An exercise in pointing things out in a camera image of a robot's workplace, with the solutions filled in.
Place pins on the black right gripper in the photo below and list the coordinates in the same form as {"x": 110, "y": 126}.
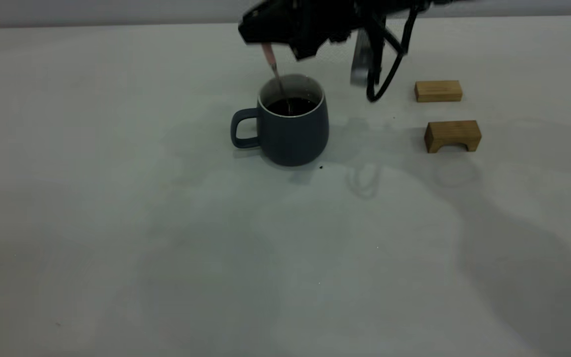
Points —
{"x": 320, "y": 22}

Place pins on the dark grey ceramic mug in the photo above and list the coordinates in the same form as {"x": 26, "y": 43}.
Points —
{"x": 290, "y": 141}

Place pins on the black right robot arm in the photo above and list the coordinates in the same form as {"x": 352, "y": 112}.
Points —
{"x": 394, "y": 5}

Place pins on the flat rectangular wooden block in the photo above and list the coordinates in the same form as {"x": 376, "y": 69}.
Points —
{"x": 438, "y": 91}

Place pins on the arched wooden block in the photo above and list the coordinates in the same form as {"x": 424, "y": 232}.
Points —
{"x": 451, "y": 131}

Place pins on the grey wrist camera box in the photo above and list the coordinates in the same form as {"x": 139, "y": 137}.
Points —
{"x": 360, "y": 64}

